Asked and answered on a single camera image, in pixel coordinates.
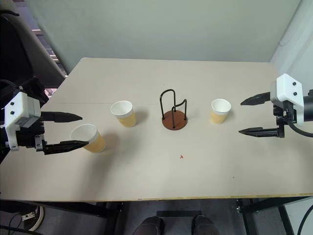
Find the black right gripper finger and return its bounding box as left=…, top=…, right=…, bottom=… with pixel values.
left=240, top=92, right=272, bottom=106
left=238, top=127, right=280, bottom=138

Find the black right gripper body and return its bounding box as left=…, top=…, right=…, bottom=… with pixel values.
left=272, top=99, right=298, bottom=139

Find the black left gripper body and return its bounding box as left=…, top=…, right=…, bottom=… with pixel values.
left=14, top=119, right=46, bottom=154

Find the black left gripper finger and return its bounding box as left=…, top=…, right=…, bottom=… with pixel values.
left=43, top=140, right=90, bottom=156
left=40, top=111, right=83, bottom=123

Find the yellow and white paper cup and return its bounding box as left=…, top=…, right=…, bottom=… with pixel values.
left=70, top=124, right=107, bottom=154
left=110, top=100, right=137, bottom=128
left=211, top=98, right=232, bottom=125

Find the black and white sneaker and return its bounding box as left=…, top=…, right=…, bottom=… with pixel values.
left=20, top=205, right=46, bottom=231

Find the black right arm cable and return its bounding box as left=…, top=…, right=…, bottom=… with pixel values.
left=288, top=120, right=313, bottom=137

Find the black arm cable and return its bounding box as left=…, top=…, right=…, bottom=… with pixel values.
left=288, top=120, right=313, bottom=137
left=0, top=79, right=20, bottom=95

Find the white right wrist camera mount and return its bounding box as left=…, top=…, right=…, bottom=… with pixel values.
left=269, top=73, right=304, bottom=127

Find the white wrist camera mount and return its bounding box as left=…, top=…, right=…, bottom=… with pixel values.
left=269, top=73, right=304, bottom=127
left=4, top=91, right=41, bottom=151

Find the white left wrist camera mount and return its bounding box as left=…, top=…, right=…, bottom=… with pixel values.
left=4, top=91, right=41, bottom=151

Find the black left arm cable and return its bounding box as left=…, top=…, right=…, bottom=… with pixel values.
left=0, top=79, right=20, bottom=95

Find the brown base wire cup holder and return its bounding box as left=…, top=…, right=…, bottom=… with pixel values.
left=159, top=89, right=189, bottom=131

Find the black floor cable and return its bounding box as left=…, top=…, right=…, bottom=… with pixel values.
left=0, top=211, right=27, bottom=235

